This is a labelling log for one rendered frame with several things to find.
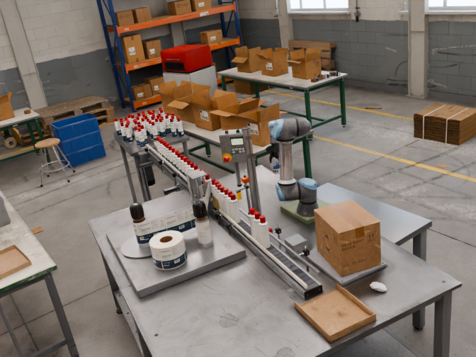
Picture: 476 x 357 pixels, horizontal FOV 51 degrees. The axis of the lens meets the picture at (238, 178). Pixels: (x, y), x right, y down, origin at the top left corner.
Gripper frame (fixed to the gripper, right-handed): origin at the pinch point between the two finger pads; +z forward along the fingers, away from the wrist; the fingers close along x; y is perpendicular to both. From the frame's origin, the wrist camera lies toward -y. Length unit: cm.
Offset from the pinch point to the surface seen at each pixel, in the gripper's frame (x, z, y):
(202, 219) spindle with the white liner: -89, -7, 40
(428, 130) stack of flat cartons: 323, 88, -98
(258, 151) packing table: 45, 23, -85
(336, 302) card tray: -69, 17, 128
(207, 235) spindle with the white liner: -89, 4, 41
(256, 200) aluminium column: -45, 0, 33
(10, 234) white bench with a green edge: -178, 21, -103
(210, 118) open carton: 52, 8, -179
